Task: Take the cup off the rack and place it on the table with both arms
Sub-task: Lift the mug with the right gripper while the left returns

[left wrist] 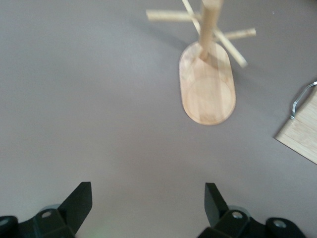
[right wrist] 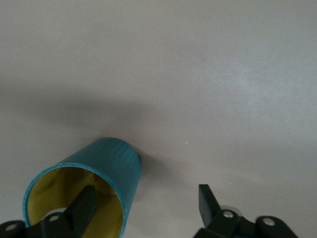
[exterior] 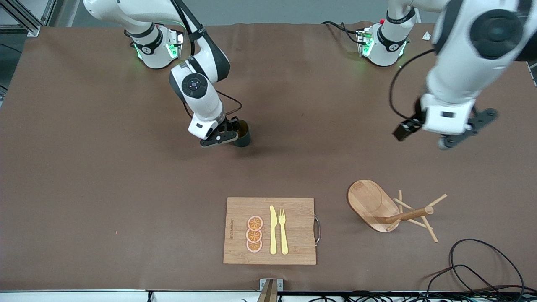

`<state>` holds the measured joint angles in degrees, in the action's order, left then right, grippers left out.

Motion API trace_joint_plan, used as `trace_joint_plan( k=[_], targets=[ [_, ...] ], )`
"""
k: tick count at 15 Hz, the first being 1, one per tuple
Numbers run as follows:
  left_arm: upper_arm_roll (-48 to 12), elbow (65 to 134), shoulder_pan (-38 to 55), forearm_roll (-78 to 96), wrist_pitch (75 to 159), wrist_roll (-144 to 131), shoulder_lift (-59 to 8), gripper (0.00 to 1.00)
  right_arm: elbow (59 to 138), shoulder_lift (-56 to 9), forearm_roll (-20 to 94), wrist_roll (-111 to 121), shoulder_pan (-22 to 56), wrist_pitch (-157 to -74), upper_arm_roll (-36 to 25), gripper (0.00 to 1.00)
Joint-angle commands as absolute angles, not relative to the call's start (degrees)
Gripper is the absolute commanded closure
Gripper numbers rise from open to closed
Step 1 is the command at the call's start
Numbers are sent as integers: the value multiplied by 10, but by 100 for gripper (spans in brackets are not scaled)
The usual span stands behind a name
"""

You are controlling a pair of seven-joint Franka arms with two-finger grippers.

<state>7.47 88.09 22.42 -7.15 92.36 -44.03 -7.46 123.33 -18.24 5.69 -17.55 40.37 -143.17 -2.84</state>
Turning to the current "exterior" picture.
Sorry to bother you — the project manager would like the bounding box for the dark teal cup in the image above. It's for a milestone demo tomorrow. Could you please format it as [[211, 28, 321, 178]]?
[[232, 120, 252, 148]]

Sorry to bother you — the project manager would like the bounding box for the wooden cup rack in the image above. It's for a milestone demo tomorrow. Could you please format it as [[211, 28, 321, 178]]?
[[347, 180, 448, 243]]

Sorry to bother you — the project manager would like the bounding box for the brown table cover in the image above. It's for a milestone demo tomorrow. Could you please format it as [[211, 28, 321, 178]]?
[[0, 22, 537, 292]]

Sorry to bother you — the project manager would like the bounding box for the yellow plastic knife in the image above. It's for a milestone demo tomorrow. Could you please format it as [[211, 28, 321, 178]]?
[[269, 205, 278, 255]]

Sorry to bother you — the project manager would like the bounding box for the yellow plastic fork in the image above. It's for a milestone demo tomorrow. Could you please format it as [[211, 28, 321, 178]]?
[[278, 209, 289, 255]]

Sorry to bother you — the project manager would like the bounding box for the bamboo cutting board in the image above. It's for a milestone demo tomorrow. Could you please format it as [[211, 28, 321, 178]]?
[[223, 197, 321, 266]]

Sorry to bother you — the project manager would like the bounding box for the black right base cable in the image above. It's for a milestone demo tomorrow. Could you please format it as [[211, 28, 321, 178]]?
[[157, 19, 188, 34]]

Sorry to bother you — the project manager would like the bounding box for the black base cable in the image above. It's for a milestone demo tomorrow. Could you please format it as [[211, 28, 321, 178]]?
[[321, 20, 361, 44], [157, 19, 188, 34]]

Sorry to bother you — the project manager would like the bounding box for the black left base cable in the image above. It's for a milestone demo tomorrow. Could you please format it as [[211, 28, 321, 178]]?
[[321, 20, 361, 44]]

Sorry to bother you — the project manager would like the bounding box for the black looped floor cable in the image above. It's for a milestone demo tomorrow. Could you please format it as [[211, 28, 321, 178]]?
[[449, 238, 526, 296], [422, 263, 504, 302]]

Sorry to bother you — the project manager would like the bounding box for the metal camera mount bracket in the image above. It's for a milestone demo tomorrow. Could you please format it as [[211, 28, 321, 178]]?
[[259, 278, 284, 302]]

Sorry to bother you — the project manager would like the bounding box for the white table edge rail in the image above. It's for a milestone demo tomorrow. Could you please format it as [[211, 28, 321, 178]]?
[[0, 289, 537, 302]]

